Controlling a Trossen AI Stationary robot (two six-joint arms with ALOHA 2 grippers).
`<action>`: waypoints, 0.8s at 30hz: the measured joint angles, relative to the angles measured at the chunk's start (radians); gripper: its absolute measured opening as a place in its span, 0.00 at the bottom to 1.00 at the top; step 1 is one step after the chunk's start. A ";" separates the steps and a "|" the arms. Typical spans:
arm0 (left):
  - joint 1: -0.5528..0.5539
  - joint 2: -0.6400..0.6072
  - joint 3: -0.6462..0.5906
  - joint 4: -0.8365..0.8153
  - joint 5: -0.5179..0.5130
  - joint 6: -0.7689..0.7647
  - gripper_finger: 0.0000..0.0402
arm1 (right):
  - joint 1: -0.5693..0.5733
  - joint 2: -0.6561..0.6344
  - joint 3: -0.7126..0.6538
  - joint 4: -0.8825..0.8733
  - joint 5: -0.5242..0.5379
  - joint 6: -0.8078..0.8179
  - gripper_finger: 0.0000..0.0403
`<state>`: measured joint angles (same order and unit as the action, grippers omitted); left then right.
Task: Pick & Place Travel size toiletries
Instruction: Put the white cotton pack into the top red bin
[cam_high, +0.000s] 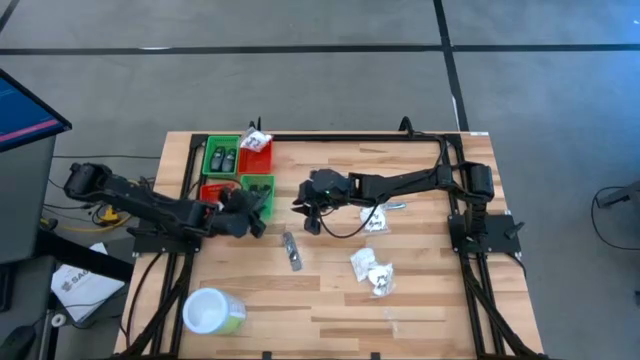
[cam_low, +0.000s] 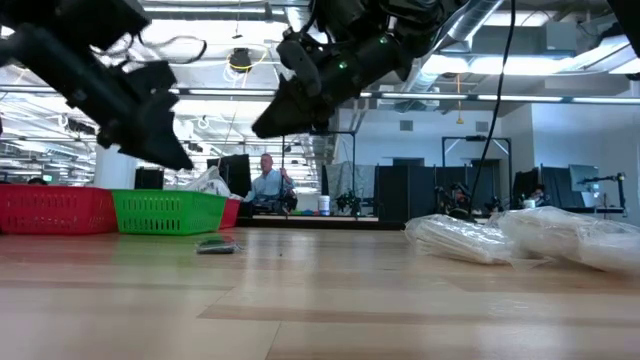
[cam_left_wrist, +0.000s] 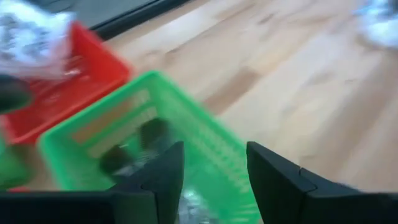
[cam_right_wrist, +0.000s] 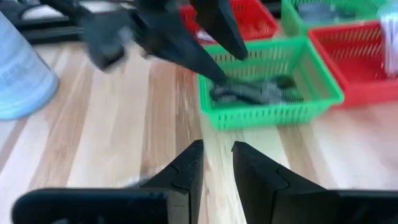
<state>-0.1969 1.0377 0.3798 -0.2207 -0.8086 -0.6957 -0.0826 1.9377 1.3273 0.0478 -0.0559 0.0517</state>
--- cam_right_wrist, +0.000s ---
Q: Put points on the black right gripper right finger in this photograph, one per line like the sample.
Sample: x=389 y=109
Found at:
x=280 y=199

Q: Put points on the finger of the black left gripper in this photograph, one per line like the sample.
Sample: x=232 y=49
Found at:
x=177 y=43
x=220 y=25

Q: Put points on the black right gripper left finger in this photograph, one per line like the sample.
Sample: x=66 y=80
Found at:
x=180 y=193

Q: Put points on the dark grey toiletry packet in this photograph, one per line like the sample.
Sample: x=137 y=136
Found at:
x=317 y=12

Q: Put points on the clear vanity pack bag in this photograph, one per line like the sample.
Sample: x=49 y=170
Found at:
x=390 y=43

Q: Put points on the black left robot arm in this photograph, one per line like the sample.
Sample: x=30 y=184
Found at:
x=62 y=6

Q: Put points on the red plastic basket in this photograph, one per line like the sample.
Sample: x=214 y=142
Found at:
x=258 y=21
x=351 y=65

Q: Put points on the green plastic basket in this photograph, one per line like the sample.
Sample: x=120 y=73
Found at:
x=314 y=77
x=292 y=25

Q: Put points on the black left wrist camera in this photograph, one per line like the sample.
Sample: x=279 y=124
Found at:
x=105 y=40

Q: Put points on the black aluminium table frame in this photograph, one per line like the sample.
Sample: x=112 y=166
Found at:
x=49 y=34

